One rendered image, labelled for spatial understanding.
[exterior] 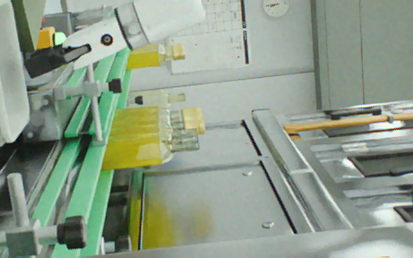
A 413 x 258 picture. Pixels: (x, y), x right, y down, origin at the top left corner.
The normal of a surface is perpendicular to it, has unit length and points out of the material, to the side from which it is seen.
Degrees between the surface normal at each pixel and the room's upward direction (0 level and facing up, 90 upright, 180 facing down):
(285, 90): 90
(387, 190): 90
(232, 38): 90
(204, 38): 90
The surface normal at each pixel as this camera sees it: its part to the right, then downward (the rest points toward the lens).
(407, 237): -0.11, -0.97
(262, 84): 0.00, 0.23
